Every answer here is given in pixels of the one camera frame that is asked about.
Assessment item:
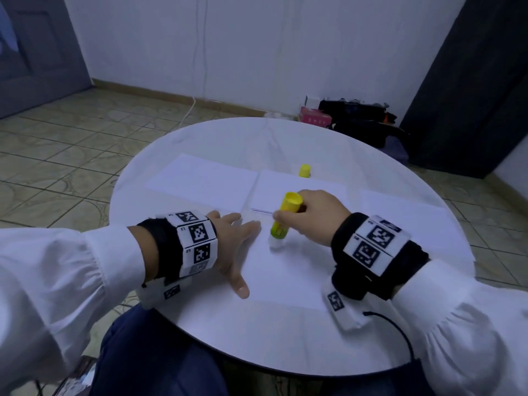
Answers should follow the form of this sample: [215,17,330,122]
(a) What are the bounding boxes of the white paper stack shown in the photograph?
[146,152,259,210]
[359,189,475,261]

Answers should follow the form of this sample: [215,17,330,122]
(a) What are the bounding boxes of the grey door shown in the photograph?
[0,0,94,120]

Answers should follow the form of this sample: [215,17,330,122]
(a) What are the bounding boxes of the blue hanging cloth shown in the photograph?
[0,4,19,54]

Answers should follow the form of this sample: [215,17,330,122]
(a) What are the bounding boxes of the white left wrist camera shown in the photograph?
[136,276,195,310]

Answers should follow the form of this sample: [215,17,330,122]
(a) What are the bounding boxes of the white wall cable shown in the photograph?
[177,0,207,129]

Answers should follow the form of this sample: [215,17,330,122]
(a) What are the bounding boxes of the person's right hand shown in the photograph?
[272,189,353,246]

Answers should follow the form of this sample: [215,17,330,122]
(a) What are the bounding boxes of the person's legs in blue jeans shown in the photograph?
[89,305,438,396]

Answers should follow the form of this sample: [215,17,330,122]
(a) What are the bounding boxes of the person's right forearm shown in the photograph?
[392,258,528,396]

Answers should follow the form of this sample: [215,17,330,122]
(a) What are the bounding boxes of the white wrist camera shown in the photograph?
[136,276,195,310]
[322,280,372,331]

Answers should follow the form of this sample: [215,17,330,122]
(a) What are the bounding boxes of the black left wristband with markers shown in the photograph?
[136,210,219,285]

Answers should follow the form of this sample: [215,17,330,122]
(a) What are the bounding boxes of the person's left hand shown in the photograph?
[206,211,262,299]

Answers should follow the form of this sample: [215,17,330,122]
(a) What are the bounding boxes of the black right wristband with markers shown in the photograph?
[330,212,431,300]

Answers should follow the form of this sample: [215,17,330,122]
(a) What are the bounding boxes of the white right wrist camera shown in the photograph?
[322,280,372,331]

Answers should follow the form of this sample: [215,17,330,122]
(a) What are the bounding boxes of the black bag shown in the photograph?
[317,98,405,149]

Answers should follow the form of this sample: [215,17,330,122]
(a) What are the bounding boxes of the blue suitcase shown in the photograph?
[382,134,411,162]

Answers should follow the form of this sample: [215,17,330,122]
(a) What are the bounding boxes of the black wardrobe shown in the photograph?
[400,0,528,180]

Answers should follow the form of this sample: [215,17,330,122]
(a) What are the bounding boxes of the person's left forearm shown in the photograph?
[0,225,158,393]

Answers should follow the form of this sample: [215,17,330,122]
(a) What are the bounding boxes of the black phone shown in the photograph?
[58,359,96,396]

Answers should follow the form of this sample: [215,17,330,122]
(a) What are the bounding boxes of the black right camera cable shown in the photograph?
[363,311,417,364]

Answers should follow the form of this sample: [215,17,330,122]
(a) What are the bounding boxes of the black wristband with markers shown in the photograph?
[330,212,431,300]
[136,210,219,285]

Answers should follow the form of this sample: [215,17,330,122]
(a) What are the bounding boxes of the single white paper sheet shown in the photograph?
[231,214,339,312]
[249,169,351,215]

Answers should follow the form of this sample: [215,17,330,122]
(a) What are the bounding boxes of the pink box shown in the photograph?
[299,107,333,129]

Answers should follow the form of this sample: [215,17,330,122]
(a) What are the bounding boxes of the yellow glue stick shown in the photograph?
[269,191,305,241]

